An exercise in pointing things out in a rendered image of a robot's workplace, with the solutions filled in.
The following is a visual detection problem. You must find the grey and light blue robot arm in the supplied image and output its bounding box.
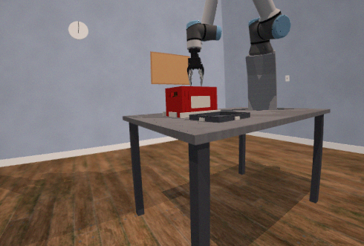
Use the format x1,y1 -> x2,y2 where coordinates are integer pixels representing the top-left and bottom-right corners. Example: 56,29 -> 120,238
186,0 -> 290,56

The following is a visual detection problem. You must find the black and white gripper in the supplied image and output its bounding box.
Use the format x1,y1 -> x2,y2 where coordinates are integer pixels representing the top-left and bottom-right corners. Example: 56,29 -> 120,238
187,48 -> 204,86

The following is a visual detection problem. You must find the red crate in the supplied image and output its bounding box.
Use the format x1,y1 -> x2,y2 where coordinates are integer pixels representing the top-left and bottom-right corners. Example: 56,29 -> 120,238
165,86 -> 217,117

